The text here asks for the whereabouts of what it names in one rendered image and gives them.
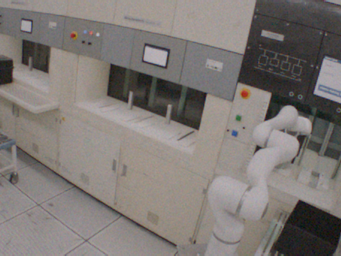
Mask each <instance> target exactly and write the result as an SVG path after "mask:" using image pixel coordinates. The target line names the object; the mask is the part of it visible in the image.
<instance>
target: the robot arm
mask: <svg viewBox="0 0 341 256"><path fill-rule="evenodd" d="M280 129H285V132H281V131H279V130H280ZM311 131H312V124H311V123H310V121H309V120H307V119H306V118H301V117H299V116H298V113H297V110H296V108H294V107H292V106H285V107H283V108H282V109H281V110H280V112H279V113H278V115H277V116H276V117H275V118H272V119H271V120H268V121H265V122H262V123H261V124H258V125H257V126H256V127H255V128H254V129H253V131H252V140H253V142H254V143H255V144H257V145H259V146H260V147H264V149H261V150H258V151H257V152H256V153H255V154H254V156H253V158H252V159H251V160H250V162H249V163H248V166H247V170H246V174H247V178H248V181H249V183H250V185H251V186H249V185H247V184H245V183H243V182H240V181H238V180H236V179H234V178H231V177H228V176H225V175H221V176H218V177H217V178H215V179H214V180H213V181H212V182H211V183H210V186H209V189H208V199H209V204H210V206H211V208H212V213H213V215H214V217H215V225H214V228H213V231H212V235H211V238H210V239H209V242H208V245H207V247H206V249H203V250H201V251H199V252H198V253H197V254H196V255H195V256H234V254H235V253H236V250H237V248H238V246H239V243H240V240H241V238H242V235H243V232H244V228H245V226H244V225H243V223H242V221H241V219H239V217H240V218H243V219H246V220H248V221H250V222H252V221H254V222H255V221H259V220H260V219H262V218H263V217H264V216H265V214H266V212H267V209H268V197H269V195H268V188H267V180H268V177H269V175H270V173H271V171H272V169H273V168H274V167H275V166H276V165H278V164H282V163H285V162H289V161H290V160H292V159H294V158H295V157H296V155H297V153H298V150H299V143H298V140H297V139H296V138H295V137H297V136H298V135H309V134H310V133H311Z"/></svg>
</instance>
